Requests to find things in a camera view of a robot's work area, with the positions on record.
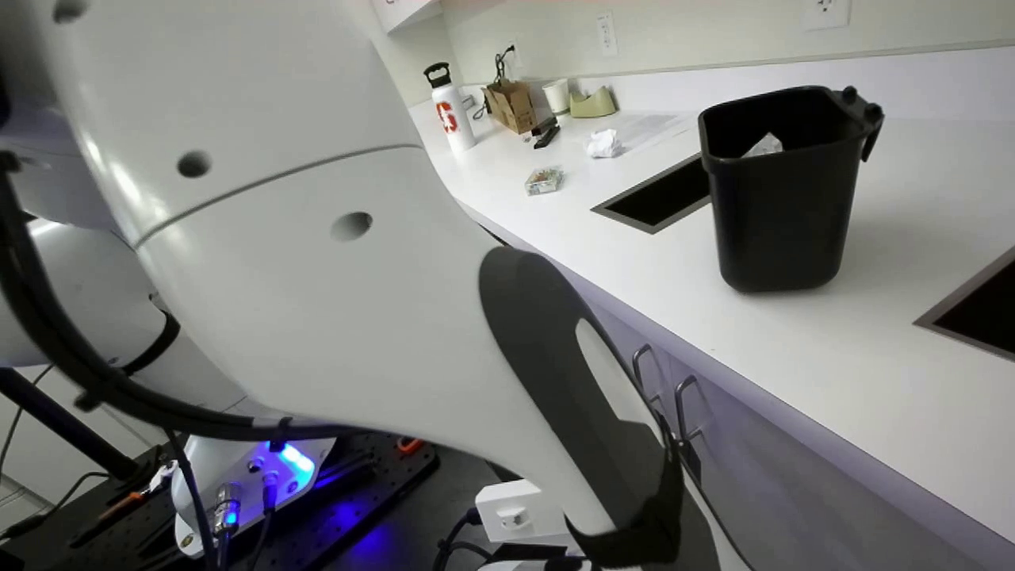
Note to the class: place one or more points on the white bottle with red print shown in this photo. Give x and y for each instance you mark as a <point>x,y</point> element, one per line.
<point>452,109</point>

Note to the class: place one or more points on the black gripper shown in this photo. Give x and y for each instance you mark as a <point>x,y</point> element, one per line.
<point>630,518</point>

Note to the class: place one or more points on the crumpled white paper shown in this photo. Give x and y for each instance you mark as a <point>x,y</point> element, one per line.
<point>604,144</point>

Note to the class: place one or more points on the small metallic object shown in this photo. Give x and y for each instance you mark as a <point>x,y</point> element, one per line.
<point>542,182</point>

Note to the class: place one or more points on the white cup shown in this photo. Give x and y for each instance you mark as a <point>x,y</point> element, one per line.
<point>557,95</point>

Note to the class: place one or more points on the white upper cabinet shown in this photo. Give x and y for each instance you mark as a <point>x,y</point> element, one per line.
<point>403,12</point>

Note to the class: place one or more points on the black plastic bin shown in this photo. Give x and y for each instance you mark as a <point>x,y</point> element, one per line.
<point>781,218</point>

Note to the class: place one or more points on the white paper sheet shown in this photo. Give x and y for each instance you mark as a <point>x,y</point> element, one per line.
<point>763,148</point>

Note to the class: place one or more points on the black support pole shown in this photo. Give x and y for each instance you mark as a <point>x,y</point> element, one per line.
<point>64,422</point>

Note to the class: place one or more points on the white wall outlet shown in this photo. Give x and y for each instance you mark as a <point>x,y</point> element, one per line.
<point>604,33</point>
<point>832,12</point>

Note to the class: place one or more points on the white cabinet door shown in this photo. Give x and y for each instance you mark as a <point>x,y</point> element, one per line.
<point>827,510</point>
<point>619,382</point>

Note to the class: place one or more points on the black marker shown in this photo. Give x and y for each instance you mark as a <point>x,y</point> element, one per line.
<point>548,136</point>

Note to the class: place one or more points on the black rectangular counter opening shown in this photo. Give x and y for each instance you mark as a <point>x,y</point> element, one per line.
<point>655,200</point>

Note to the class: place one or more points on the black breadboard table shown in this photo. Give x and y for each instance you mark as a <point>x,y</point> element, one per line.
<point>360,518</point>

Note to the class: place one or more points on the white base cabinet unit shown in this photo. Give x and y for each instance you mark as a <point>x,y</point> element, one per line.
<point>846,497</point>

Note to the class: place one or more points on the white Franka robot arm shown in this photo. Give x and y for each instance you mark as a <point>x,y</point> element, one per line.
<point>295,210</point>

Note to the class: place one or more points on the orange black clamp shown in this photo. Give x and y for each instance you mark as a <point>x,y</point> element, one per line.
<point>411,444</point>

